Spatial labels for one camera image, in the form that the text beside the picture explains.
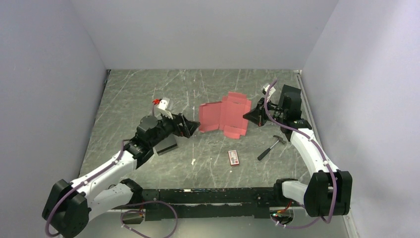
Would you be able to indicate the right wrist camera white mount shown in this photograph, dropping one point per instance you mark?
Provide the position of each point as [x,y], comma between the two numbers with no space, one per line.
[270,92]

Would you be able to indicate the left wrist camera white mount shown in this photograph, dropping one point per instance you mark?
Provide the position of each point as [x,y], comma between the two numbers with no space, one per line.
[162,107]

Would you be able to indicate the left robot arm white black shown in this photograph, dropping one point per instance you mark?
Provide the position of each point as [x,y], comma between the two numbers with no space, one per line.
[71,205]

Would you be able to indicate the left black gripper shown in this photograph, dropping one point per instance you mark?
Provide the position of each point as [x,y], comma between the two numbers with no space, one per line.
[187,132]

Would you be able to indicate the black box near left arm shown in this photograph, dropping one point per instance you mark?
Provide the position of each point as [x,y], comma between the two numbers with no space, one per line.
[165,146]

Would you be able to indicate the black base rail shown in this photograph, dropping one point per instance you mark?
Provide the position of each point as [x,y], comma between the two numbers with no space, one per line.
[255,202]

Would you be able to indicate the hammer with black handle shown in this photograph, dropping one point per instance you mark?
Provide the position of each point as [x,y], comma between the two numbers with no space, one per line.
[265,152]

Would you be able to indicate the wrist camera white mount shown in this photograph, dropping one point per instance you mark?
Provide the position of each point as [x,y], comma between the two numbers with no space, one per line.
[162,107]
[270,92]

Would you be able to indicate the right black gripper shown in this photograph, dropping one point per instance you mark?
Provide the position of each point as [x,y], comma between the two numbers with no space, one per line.
[257,115]

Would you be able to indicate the red cardboard paper box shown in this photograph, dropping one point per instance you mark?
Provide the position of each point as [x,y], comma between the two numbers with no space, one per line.
[226,115]

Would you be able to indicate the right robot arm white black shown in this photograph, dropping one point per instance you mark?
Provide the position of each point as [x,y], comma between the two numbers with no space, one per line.
[328,192]

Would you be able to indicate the small red white box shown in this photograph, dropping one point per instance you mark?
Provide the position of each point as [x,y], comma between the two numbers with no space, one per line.
[233,158]

